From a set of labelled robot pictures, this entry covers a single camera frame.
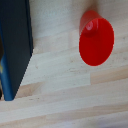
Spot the dark upright panel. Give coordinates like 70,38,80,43
0,0,35,102

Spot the red plastic cup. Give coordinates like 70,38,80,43
78,9,115,67

